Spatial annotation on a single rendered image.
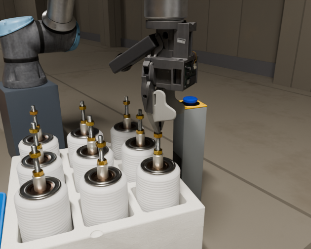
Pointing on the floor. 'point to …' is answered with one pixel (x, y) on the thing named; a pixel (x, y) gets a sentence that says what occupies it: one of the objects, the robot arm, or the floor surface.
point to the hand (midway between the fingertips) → (155, 124)
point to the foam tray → (188, 205)
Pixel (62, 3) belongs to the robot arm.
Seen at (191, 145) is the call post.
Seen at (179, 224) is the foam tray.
